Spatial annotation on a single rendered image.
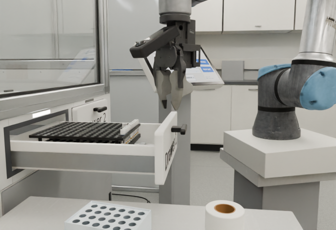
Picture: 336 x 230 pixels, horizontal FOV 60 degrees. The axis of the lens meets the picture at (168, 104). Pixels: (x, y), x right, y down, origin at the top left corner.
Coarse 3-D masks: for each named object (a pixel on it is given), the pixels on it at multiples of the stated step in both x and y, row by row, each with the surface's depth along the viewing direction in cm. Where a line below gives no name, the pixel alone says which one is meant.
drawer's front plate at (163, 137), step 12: (168, 120) 70; (156, 132) 57; (168, 132) 66; (156, 144) 57; (168, 144) 66; (156, 156) 58; (168, 156) 66; (156, 168) 58; (168, 168) 67; (156, 180) 58
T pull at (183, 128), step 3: (174, 126) 71; (177, 126) 71; (180, 126) 71; (183, 126) 71; (186, 126) 73; (171, 129) 70; (174, 129) 70; (177, 129) 70; (180, 129) 68; (183, 129) 68; (186, 129) 73; (180, 132) 67; (183, 132) 67
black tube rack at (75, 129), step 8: (48, 128) 75; (56, 128) 75; (64, 128) 75; (72, 128) 74; (80, 128) 74; (88, 128) 74; (96, 128) 75; (104, 128) 75; (112, 128) 74; (120, 128) 74; (32, 136) 67; (40, 136) 66; (48, 136) 66; (56, 136) 66; (64, 136) 66; (72, 136) 66; (80, 136) 67; (88, 136) 66; (96, 136) 66; (104, 136) 66; (112, 136) 66; (136, 136) 78
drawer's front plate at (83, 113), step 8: (88, 104) 102; (96, 104) 109; (104, 104) 117; (72, 112) 92; (80, 112) 95; (88, 112) 101; (96, 112) 109; (104, 112) 117; (72, 120) 93; (80, 120) 95; (88, 120) 101; (96, 120) 109; (104, 120) 118
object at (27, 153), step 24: (24, 144) 63; (48, 144) 62; (72, 144) 62; (96, 144) 61; (120, 144) 61; (24, 168) 64; (48, 168) 63; (72, 168) 62; (96, 168) 61; (120, 168) 61; (144, 168) 60
